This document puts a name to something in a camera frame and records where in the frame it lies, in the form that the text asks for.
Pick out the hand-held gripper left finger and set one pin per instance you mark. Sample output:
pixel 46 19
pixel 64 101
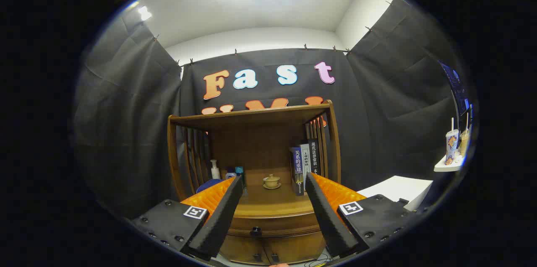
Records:
pixel 218 221

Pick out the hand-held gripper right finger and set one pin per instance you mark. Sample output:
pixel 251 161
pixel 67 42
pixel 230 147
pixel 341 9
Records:
pixel 331 221

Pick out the wooden drawer with black knob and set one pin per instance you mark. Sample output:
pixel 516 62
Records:
pixel 285 223

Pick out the wooden cabinet door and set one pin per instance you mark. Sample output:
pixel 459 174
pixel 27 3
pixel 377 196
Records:
pixel 241 252
pixel 298 248

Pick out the wooden countertop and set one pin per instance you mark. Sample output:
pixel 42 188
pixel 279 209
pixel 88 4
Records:
pixel 272 202

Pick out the wooden cabinet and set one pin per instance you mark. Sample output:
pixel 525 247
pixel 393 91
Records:
pixel 260 145

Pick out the blue towel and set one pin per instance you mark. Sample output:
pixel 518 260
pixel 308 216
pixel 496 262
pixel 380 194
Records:
pixel 207 185

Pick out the white bottle with blue cap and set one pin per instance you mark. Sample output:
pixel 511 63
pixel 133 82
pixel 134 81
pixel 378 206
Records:
pixel 230 174

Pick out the white pump bottle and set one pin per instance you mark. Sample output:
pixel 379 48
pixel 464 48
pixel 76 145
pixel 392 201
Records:
pixel 215 172

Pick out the blue translucent bottle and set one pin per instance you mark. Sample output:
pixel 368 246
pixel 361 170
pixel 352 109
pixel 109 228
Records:
pixel 240 171

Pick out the book with blue spine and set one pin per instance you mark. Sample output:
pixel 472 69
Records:
pixel 298 166

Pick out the beige lidded teacup with saucer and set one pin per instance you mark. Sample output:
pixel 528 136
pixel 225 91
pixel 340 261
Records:
pixel 272 182

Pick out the book with black spine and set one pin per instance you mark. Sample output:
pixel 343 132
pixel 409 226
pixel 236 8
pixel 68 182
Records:
pixel 314 156

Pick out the book with grey spine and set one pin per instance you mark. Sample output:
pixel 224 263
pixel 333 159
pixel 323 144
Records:
pixel 306 158

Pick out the small black object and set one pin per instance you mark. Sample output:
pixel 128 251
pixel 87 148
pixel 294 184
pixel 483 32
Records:
pixel 403 201

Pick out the white table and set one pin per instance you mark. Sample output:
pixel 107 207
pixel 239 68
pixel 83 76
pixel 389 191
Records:
pixel 398 187

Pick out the small white shelf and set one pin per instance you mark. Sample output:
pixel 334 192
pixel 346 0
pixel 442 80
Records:
pixel 447 167

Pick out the printed cup with straw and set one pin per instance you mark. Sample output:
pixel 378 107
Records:
pixel 452 143

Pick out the brown drink cup with straw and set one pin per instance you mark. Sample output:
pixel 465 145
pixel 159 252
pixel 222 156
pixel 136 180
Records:
pixel 464 141

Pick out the dark monitor screen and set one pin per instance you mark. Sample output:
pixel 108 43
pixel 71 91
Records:
pixel 457 89

